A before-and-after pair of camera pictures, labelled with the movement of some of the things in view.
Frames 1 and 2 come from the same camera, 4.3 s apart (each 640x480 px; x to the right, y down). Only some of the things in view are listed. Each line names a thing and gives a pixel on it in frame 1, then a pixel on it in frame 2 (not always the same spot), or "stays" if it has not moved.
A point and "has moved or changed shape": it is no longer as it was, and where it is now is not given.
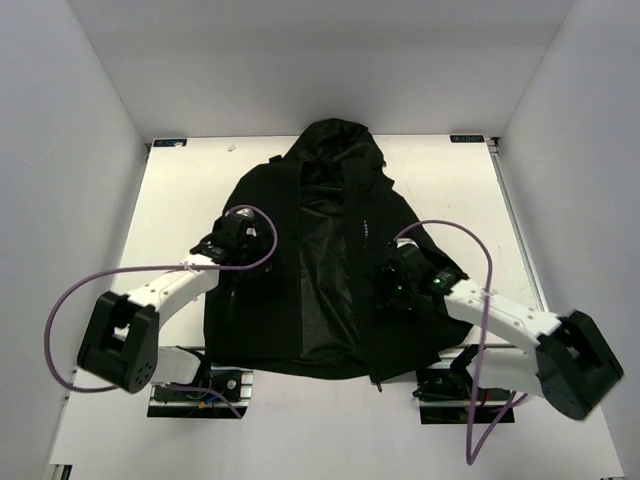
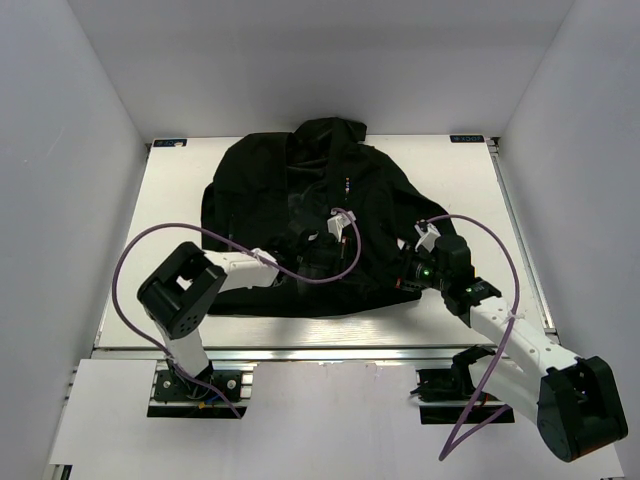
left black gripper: [255, 242] → [339, 258]
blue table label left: [169, 142] stays
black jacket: [309, 307] has moved or changed shape
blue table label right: [467, 138] stays
